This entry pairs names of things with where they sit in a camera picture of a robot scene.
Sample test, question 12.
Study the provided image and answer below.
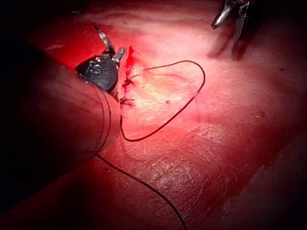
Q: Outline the left arm needle driver jaw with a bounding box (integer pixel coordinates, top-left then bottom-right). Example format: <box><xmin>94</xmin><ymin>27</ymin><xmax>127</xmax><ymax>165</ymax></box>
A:
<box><xmin>112</xmin><ymin>47</ymin><xmax>127</xmax><ymax>65</ymax></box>
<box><xmin>93</xmin><ymin>23</ymin><xmax>115</xmax><ymax>55</ymax></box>

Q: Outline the right arm needle driver jaw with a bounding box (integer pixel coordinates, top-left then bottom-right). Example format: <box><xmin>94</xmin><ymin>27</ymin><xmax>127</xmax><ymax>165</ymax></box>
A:
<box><xmin>210</xmin><ymin>2</ymin><xmax>233</xmax><ymax>30</ymax></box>
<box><xmin>232</xmin><ymin>1</ymin><xmax>250</xmax><ymax>42</ymax></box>

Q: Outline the right arm needle driver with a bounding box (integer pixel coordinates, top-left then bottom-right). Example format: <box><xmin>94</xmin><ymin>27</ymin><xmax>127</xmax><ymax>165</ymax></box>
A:
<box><xmin>223</xmin><ymin>0</ymin><xmax>251</xmax><ymax>8</ymax></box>

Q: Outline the left arm needle driver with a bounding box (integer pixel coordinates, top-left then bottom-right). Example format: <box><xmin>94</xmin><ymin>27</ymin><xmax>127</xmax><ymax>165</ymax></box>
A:
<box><xmin>75</xmin><ymin>53</ymin><xmax>120</xmax><ymax>93</ymax></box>

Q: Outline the black thread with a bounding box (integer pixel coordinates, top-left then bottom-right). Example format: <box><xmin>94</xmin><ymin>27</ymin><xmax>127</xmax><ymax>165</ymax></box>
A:
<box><xmin>96</xmin><ymin>59</ymin><xmax>206</xmax><ymax>230</ymax></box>

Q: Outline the black stitching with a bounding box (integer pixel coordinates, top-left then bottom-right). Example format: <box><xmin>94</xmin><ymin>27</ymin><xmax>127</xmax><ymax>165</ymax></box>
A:
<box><xmin>118</xmin><ymin>73</ymin><xmax>142</xmax><ymax>108</ymax></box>

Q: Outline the tissue pad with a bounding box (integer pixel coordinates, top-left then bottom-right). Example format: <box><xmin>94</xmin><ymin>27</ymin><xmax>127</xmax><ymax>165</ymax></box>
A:
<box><xmin>0</xmin><ymin>0</ymin><xmax>307</xmax><ymax>230</ymax></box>

